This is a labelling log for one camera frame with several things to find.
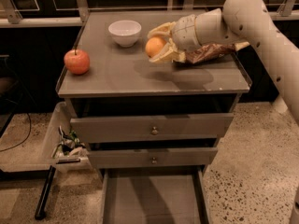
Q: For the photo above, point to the small orange fruit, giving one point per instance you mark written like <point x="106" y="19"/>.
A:
<point x="154" y="46"/>

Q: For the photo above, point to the grey middle drawer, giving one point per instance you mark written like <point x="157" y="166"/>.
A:
<point x="134" y="158"/>

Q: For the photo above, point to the grey open bottom drawer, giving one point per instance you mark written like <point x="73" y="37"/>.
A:
<point x="163" y="195"/>

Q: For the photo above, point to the black metal leg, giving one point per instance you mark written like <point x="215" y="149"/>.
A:
<point x="40" y="209"/>

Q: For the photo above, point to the brown chip bag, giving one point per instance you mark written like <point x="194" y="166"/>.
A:
<point x="213" y="51"/>

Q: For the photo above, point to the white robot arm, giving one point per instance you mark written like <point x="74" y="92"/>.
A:
<point x="254" y="180"/>

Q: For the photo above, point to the grey top drawer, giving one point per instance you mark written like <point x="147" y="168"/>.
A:
<point x="151" y="128"/>

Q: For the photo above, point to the grey drawer cabinet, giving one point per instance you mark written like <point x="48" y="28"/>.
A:
<point x="122" y="82"/>

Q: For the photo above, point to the red apple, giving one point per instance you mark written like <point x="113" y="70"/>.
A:
<point x="77" y="61"/>

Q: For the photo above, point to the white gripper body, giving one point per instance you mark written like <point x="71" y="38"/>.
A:
<point x="183" y="32"/>

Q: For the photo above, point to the metal railing frame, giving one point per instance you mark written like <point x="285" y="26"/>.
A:
<point x="40" y="13"/>

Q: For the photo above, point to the white ceramic bowl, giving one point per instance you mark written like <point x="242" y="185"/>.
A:
<point x="125" y="33"/>

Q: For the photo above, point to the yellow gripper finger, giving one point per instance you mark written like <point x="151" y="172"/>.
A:
<point x="169" y="53"/>
<point x="163" y="30"/>

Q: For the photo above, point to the clear plastic trash bin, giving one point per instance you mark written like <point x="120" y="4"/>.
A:
<point x="61" y="146"/>

